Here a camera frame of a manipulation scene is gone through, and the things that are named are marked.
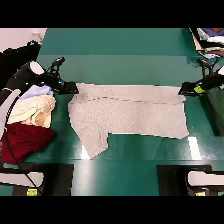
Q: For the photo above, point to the cream garment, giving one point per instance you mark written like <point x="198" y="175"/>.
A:
<point x="31" y="111"/>

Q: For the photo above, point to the light blue garment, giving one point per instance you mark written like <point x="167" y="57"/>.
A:
<point x="35" y="91"/>

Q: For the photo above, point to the dark red garment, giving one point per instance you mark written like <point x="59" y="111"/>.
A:
<point x="25" y="141"/>

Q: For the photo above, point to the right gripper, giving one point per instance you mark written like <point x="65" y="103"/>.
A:
<point x="189" y="89"/>

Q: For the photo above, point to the grey shirt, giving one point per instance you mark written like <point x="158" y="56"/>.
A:
<point x="133" y="113"/>

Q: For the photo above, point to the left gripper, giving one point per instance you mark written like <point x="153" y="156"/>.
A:
<point x="68" y="88"/>

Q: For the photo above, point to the heap of clothes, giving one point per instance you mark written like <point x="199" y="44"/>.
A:
<point x="210" y="41"/>

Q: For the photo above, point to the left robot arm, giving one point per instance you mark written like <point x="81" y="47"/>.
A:
<point x="20" y="78"/>

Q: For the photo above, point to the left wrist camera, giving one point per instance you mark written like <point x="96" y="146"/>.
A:
<point x="56" y="65"/>

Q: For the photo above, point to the dark green garment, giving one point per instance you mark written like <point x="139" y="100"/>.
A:
<point x="216" y="110"/>

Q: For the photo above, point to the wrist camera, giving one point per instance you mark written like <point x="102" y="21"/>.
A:
<point x="56" y="65"/>
<point x="205" y="66"/>

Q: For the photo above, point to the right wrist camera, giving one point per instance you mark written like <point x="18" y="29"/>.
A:
<point x="205" y="66"/>

